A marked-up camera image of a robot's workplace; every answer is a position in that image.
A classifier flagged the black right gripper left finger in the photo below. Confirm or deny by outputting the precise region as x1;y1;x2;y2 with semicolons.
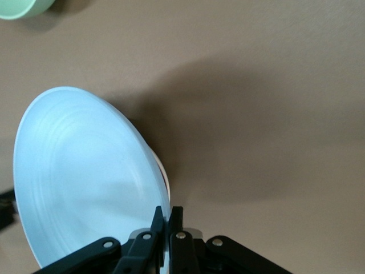
33;205;165;274

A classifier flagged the light blue plate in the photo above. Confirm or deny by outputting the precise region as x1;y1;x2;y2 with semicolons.
13;86;172;271

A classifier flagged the green bowl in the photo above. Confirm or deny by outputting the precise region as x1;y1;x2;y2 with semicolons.
0;0;56;20

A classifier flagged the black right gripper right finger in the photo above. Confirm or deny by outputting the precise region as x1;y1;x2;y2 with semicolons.
169;205;294;274

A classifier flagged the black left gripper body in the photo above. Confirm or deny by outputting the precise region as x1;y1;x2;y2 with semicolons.
0;188;17;231

